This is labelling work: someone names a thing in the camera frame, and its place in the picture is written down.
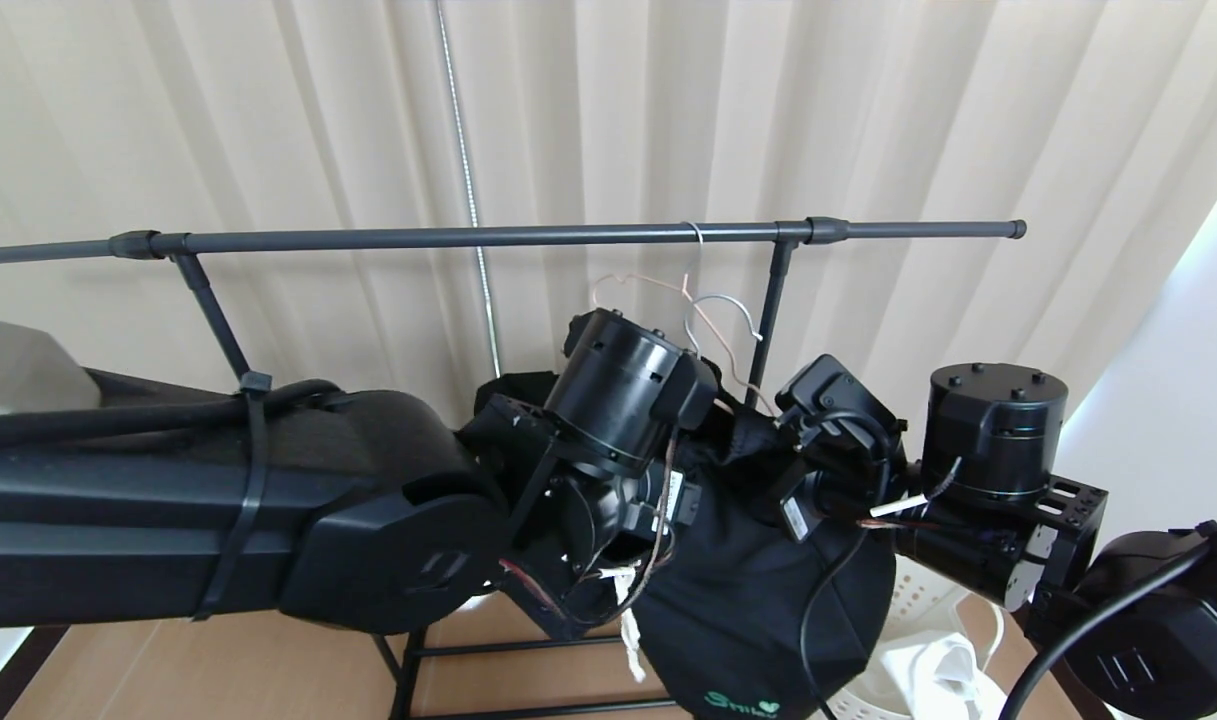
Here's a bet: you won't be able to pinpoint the black clothes rack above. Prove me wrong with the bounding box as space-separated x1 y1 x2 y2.
0 216 1028 720

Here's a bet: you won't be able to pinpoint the white printed t-shirt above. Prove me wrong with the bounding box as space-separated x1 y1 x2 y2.
856 628 1001 720

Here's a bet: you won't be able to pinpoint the white laundry basket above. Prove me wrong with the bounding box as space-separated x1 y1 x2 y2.
818 553 1010 720

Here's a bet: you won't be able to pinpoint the black cable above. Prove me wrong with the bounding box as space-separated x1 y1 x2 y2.
796 408 1217 720

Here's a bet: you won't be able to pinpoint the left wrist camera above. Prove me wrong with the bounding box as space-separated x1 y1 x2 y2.
658 462 710 534

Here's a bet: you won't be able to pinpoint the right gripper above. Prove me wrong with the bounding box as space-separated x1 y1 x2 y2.
806 468 1047 613

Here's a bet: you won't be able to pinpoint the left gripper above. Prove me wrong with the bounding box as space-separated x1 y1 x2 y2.
526 463 676 603

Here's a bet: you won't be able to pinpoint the pink clothes hanger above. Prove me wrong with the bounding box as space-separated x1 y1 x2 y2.
682 291 770 417
590 220 781 418

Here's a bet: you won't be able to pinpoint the white curtain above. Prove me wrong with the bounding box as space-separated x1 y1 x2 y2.
0 0 1217 433

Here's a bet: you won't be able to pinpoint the silver curtain wand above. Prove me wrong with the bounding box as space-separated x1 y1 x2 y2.
434 0 503 379

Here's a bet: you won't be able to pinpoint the black shorts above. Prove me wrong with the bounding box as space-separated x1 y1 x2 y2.
473 370 900 720

